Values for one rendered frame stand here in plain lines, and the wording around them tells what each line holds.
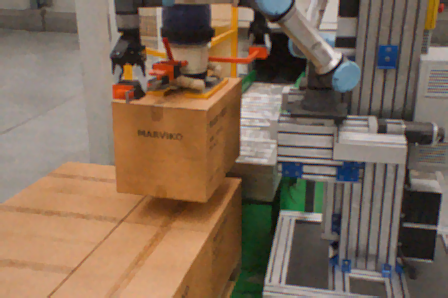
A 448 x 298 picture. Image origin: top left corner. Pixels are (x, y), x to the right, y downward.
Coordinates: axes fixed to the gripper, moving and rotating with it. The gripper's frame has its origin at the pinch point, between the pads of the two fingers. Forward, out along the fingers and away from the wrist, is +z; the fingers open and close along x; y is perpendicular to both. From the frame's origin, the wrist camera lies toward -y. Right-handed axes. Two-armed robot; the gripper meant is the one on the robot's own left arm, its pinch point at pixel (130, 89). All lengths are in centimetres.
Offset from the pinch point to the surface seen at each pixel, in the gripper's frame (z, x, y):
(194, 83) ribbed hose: 6.8, -8.9, 41.1
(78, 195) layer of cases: 66, 53, 47
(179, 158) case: 34.8, -6.0, 27.8
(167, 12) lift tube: -19, 5, 52
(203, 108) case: 13.7, -16.2, 29.6
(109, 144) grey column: 85, 97, 165
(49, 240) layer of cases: 66, 42, 5
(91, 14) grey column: -4, 101, 165
